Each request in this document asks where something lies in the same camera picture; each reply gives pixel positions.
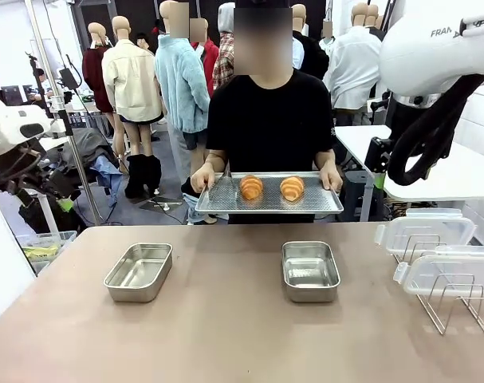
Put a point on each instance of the person's right hand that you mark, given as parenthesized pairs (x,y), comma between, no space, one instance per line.
(201,181)

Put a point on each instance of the mannequin in cream jacket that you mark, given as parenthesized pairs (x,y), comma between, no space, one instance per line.
(130,84)

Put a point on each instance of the person's right forearm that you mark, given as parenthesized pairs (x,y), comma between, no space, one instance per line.
(214,159)

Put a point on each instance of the mannequin in white shirt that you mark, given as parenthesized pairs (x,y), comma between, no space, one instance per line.
(353,68)

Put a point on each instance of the light blue denim cloth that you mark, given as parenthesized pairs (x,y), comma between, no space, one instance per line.
(201,218)

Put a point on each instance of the clear plastic clip lid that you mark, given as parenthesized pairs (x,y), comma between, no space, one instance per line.
(425,229)
(449,271)

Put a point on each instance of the blue garment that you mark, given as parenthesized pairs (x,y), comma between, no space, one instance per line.
(106,179)

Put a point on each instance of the perforated metal baking tray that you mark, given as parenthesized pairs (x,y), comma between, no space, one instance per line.
(271,203)

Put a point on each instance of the person in black T-shirt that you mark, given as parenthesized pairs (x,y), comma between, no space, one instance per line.
(269,127)

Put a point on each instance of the mannequin in light blue shirt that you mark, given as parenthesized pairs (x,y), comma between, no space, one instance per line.
(298,52)

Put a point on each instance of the mannequin in plaid shirt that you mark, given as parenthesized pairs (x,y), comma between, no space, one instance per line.
(223,64)

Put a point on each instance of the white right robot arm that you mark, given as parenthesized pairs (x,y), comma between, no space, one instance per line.
(425,48)

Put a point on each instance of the mannequin in red jacket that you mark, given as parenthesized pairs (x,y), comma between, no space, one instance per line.
(209,56)

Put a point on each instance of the shiny metal pole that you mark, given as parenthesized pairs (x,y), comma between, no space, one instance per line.
(79,159)

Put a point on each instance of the rectangular stainless steel container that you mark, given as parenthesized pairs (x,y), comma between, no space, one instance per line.
(136,275)
(310,275)

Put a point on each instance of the golden croissant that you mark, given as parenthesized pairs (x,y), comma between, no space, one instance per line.
(292,188)
(251,187)

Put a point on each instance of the dark plastic stool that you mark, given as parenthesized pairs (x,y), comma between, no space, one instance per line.
(353,195)

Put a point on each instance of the black camera on stand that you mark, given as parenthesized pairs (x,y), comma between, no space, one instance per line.
(67,77)

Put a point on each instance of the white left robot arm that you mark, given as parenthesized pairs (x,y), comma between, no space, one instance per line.
(10,119)

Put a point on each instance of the mannequin in light blue fleece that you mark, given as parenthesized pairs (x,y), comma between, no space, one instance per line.
(179,88)

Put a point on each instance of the person's left forearm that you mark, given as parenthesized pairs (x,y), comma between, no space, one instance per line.
(325,159)

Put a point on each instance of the white backdrop panel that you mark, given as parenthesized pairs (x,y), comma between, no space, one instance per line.
(2,259)

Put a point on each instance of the mannequin in black white jacket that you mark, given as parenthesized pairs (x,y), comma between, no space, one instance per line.
(372,16)

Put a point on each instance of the yellow bag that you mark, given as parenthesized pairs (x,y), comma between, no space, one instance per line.
(40,252)

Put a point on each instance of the person's left hand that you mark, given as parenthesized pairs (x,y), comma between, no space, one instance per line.
(331,179)

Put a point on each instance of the white side table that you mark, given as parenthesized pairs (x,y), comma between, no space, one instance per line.
(445,187)

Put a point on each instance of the seated background person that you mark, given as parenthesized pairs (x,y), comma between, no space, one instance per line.
(44,84)

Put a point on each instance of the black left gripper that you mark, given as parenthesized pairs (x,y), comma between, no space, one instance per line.
(60,187)

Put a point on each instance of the background person with black hair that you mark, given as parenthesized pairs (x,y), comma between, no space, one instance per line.
(142,40)

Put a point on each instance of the mannequin in dark red sweater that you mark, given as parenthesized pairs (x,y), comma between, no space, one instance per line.
(94,76)

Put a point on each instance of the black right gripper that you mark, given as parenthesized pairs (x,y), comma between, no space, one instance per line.
(379,155)

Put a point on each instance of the dark grey garment pile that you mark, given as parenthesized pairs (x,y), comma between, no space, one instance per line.
(90,143)

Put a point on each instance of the clear plastic storage bin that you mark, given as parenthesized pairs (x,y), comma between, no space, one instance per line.
(62,236)

